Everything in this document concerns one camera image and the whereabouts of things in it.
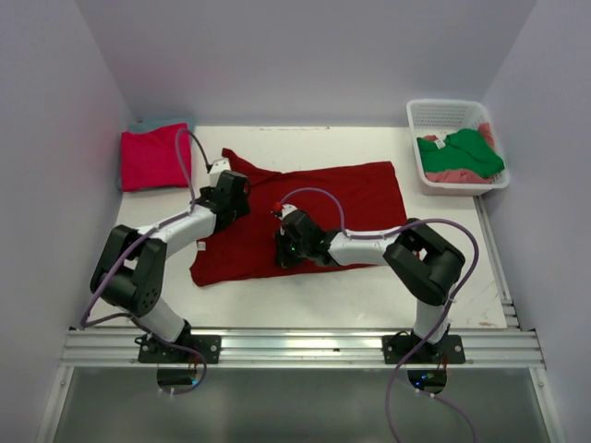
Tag aluminium mounting rail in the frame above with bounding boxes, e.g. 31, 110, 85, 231
59, 328, 545, 369

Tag white plastic basket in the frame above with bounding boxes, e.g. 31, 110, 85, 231
406, 99, 511, 197

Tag salmon pink t shirt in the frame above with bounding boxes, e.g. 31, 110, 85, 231
424, 122, 499, 185

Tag green t shirt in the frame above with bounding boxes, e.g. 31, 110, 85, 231
416, 128, 505, 180

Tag folded pink t shirt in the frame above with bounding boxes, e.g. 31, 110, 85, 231
120, 122, 193, 192

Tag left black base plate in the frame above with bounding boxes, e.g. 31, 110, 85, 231
135, 332, 222, 364

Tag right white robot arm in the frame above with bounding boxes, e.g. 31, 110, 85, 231
274, 205, 465, 363

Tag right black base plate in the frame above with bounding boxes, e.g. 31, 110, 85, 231
381, 331, 466, 365

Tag dark red t shirt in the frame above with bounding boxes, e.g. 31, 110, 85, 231
190, 149, 407, 288

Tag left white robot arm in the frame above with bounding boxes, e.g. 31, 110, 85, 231
90, 170, 250, 363

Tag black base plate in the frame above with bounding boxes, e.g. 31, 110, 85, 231
381, 331, 466, 365
135, 332, 222, 364

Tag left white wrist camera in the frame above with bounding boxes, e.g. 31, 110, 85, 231
208, 157, 232, 187

